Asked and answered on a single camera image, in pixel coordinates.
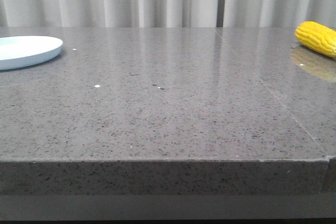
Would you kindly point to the light blue round plate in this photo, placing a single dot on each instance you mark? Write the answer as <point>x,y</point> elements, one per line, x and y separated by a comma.
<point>24,51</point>

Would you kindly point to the yellow corn cob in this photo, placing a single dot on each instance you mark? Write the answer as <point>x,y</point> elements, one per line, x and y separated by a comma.
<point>316,37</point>

